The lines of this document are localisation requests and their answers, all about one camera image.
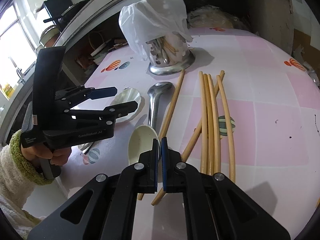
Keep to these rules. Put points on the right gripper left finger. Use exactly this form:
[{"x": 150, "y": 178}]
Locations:
[{"x": 148, "y": 176}]

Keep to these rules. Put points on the crossing bamboo chopstick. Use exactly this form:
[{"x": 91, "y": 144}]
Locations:
[{"x": 197, "y": 133}]

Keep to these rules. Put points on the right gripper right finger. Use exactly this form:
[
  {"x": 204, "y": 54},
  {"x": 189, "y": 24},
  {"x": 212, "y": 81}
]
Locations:
[{"x": 172, "y": 182}]

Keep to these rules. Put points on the white plastic bag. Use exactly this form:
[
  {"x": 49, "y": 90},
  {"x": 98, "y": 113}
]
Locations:
[{"x": 146, "y": 20}]

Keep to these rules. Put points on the cream ceramic spoon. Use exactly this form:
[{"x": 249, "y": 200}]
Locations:
[{"x": 141, "y": 140}]

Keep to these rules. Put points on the steel utensil holder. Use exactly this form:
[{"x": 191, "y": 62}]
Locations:
[{"x": 169, "y": 54}]

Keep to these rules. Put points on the person's left hand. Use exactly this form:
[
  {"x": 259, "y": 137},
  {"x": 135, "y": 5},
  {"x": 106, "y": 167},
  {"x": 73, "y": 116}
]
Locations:
[{"x": 34, "y": 153}]

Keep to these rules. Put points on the cream fleece left sleeve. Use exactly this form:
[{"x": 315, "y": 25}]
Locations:
[{"x": 18, "y": 180}]

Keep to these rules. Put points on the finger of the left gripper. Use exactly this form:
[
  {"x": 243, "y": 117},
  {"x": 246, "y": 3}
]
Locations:
[
  {"x": 92, "y": 93},
  {"x": 118, "y": 110}
]

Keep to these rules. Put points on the lone bamboo chopstick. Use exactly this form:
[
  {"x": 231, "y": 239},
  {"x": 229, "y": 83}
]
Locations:
[{"x": 170, "y": 111}]

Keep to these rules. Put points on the large steel spoon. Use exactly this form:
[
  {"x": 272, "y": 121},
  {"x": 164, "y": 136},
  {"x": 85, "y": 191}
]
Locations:
[{"x": 155, "y": 92}]

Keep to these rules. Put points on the small steel spoon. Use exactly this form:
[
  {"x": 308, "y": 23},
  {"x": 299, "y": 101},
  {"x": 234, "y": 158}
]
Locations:
[{"x": 84, "y": 148}]

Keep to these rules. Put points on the black wok on stove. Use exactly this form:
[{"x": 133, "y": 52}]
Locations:
[{"x": 67, "y": 15}]

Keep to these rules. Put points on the bamboo chopstick rightmost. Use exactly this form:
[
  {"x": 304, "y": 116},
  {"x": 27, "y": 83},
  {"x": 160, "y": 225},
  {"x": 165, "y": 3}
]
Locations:
[{"x": 232, "y": 166}]

